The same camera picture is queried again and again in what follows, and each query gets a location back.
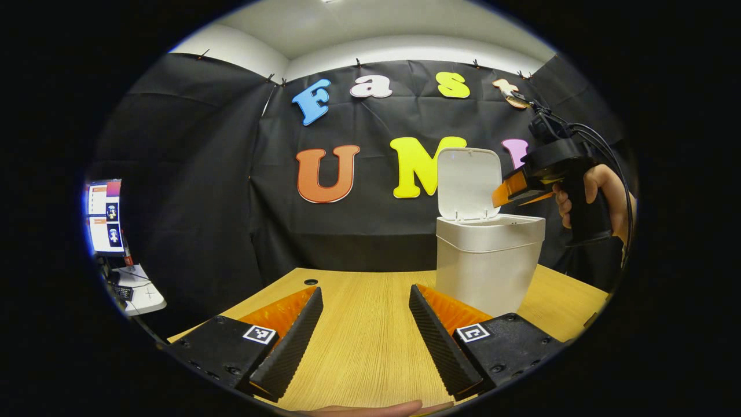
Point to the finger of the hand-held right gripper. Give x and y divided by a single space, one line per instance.
510 186
535 198

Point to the white desktop garbage bin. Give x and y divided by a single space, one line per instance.
486 260

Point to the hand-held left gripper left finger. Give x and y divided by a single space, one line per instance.
292 341

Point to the computer monitor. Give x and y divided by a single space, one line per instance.
105 217

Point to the black keyboard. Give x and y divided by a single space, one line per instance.
124 293

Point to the small red bottle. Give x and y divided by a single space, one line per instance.
127 255

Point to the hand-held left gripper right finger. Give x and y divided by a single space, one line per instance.
438 341

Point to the white side table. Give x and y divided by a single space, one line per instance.
145 292

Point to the black backdrop cloth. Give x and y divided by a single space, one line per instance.
202 185

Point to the wooden desktop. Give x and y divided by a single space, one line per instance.
365 336

